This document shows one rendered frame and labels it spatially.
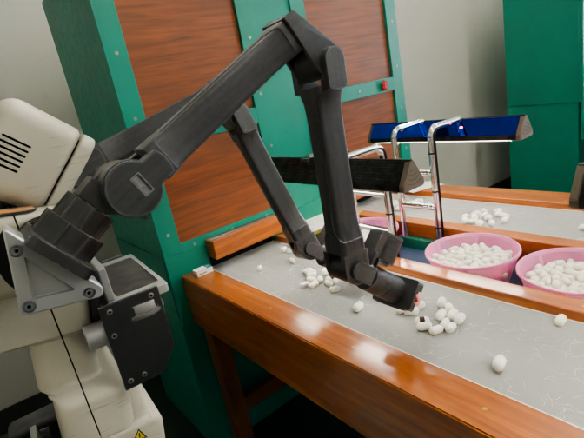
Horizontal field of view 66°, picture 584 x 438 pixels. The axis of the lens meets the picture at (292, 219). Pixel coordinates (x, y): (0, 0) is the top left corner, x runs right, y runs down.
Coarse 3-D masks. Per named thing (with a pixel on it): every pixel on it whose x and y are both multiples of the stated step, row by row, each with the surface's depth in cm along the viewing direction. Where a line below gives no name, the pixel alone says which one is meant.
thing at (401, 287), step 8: (392, 280) 92; (400, 280) 94; (408, 280) 95; (392, 288) 91; (400, 288) 93; (408, 288) 94; (416, 288) 93; (376, 296) 99; (384, 296) 92; (392, 296) 93; (400, 296) 94; (408, 296) 93; (392, 304) 96; (400, 304) 94; (408, 304) 93
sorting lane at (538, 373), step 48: (288, 288) 138; (432, 288) 121; (384, 336) 104; (432, 336) 100; (480, 336) 97; (528, 336) 94; (576, 336) 91; (480, 384) 83; (528, 384) 81; (576, 384) 79
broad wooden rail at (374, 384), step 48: (192, 288) 152; (240, 288) 138; (240, 336) 133; (288, 336) 110; (336, 336) 103; (288, 384) 118; (336, 384) 99; (384, 384) 86; (432, 384) 82; (384, 432) 91; (432, 432) 79; (480, 432) 70; (528, 432) 68; (576, 432) 67
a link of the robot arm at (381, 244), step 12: (372, 240) 90; (384, 240) 90; (396, 240) 90; (372, 252) 88; (384, 252) 89; (396, 252) 90; (360, 264) 84; (372, 264) 88; (360, 276) 84; (372, 276) 86
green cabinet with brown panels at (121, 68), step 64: (64, 0) 147; (128, 0) 137; (192, 0) 149; (256, 0) 164; (320, 0) 182; (384, 0) 203; (64, 64) 171; (128, 64) 138; (192, 64) 152; (384, 64) 210; (192, 192) 158; (256, 192) 174
